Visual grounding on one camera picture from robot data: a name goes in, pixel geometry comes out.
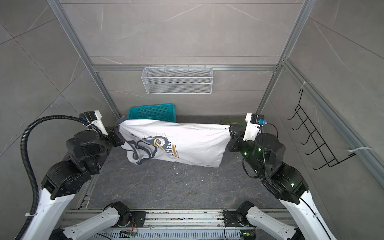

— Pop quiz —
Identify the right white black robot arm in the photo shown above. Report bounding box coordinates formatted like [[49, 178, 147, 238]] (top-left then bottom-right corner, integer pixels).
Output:
[[228, 127, 335, 240]]

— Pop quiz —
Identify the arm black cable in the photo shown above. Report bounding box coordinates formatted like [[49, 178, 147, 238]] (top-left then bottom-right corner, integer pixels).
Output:
[[241, 122, 332, 240], [13, 115, 104, 240]]

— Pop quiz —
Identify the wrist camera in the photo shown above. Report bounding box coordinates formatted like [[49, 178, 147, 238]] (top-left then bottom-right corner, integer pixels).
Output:
[[243, 113, 267, 142], [79, 110, 108, 135]]

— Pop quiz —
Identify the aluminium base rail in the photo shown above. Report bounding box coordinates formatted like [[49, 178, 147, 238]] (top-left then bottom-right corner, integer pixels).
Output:
[[61, 209, 313, 240]]

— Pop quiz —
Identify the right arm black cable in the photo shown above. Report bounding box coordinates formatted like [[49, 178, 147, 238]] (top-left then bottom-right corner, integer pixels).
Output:
[[241, 122, 332, 240]]

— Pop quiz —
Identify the green tank top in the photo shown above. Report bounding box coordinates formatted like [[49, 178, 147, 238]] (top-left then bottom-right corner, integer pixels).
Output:
[[221, 118, 247, 128]]

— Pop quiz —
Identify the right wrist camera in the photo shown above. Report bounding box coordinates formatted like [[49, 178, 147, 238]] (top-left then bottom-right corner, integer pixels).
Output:
[[243, 113, 267, 142]]

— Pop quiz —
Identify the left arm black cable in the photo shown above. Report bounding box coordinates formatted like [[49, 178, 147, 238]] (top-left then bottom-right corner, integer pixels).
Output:
[[13, 115, 104, 240]]

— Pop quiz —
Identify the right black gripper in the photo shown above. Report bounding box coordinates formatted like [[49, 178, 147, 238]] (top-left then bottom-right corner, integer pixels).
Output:
[[227, 124, 267, 176]]

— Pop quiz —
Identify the white tank top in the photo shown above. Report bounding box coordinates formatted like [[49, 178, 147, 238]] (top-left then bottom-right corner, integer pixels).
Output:
[[119, 120, 230, 168]]

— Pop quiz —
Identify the white wire mesh shelf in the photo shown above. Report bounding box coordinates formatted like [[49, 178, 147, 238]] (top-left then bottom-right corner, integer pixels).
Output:
[[141, 67, 214, 95]]

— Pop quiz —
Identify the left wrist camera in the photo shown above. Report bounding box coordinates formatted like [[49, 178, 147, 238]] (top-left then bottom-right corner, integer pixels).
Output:
[[79, 110, 108, 135]]

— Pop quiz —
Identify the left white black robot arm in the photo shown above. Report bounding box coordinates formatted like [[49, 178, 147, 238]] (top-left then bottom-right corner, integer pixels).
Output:
[[16, 127, 134, 240]]

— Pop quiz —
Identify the black wire hook rack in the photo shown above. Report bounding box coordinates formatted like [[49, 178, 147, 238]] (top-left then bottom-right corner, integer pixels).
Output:
[[287, 89, 356, 170]]

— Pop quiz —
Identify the teal plastic basket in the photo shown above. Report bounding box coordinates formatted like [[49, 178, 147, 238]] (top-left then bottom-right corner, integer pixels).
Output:
[[127, 104, 176, 123]]

